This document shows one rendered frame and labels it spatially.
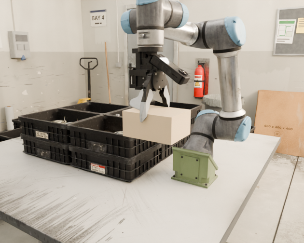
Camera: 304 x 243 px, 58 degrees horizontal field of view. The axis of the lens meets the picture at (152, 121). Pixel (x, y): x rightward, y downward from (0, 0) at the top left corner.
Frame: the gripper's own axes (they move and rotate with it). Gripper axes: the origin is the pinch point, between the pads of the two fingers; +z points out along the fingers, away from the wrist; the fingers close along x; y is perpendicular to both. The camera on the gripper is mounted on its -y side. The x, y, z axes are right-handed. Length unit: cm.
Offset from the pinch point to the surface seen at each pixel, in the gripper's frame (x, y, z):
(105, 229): 6.1, 16.7, 39.7
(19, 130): -79, 200, 51
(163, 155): -58, 31, 36
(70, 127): -24, 65, 17
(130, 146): -26.7, 29.9, 22.0
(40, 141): -23, 89, 28
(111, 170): -26, 41, 36
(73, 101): -311, 382, 71
